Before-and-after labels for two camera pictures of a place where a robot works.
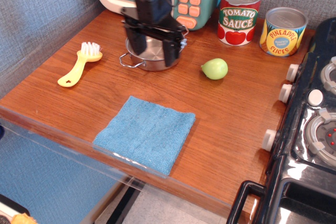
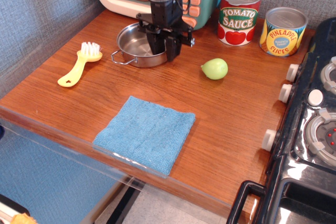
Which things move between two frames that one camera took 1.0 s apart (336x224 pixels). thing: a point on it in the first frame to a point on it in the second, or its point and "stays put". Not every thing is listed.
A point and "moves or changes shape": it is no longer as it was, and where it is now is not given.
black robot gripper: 154,12 to 167,19
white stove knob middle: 284,93 stays put
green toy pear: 215,68 stays put
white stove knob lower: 268,139 stays put
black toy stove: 300,184 stays put
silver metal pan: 153,55 moves or changes shape
